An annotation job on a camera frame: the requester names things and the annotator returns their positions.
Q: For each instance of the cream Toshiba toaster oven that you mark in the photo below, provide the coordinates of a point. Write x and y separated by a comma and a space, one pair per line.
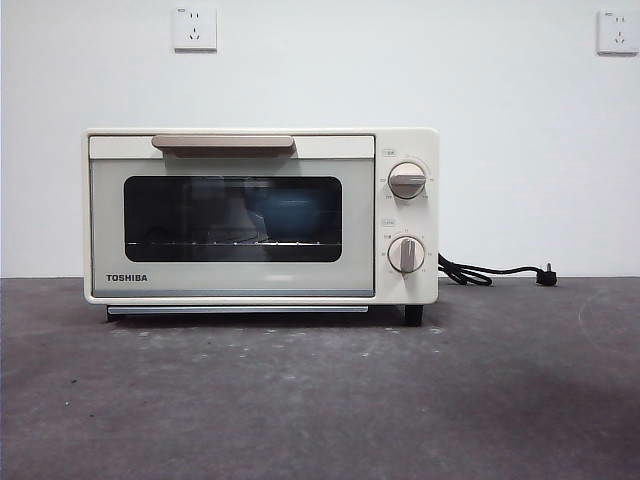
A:
382, 300

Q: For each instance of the beige oven knob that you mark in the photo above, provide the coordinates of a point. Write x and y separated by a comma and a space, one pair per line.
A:
406, 255
407, 180

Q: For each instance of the blue bowl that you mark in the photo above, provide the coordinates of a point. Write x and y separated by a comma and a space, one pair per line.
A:
292, 215

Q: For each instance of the white wall socket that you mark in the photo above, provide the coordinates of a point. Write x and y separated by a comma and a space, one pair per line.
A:
195, 29
619, 32

